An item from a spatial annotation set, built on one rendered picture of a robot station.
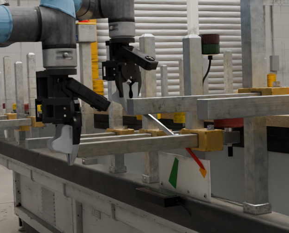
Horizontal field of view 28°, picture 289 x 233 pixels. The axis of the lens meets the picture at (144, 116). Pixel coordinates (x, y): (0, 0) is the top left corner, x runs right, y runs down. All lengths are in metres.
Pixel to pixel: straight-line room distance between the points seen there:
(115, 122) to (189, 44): 0.54
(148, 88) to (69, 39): 0.47
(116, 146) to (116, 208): 0.71
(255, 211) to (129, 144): 0.32
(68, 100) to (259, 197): 0.46
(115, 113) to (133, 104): 0.85
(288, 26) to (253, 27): 10.21
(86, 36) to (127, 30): 0.54
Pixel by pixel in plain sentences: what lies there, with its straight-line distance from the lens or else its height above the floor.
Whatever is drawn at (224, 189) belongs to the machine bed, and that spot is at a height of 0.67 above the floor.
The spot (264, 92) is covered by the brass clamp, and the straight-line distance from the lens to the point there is 1.20.
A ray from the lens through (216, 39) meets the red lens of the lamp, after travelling 1.48.
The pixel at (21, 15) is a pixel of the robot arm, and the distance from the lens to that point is 1.24.
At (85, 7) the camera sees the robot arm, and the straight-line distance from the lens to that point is 1.58.
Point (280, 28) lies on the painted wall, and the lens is 11.35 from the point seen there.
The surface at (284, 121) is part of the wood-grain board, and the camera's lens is 1.42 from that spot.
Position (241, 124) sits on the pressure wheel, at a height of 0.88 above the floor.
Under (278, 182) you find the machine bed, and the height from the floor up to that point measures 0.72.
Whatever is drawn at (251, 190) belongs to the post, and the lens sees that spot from 1.27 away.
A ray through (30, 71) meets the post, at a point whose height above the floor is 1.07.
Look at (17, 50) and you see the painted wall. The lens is 9.39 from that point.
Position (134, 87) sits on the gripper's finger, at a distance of 1.63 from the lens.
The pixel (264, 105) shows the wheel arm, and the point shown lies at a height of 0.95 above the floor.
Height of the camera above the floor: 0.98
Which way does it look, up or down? 3 degrees down
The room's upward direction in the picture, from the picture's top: 2 degrees counter-clockwise
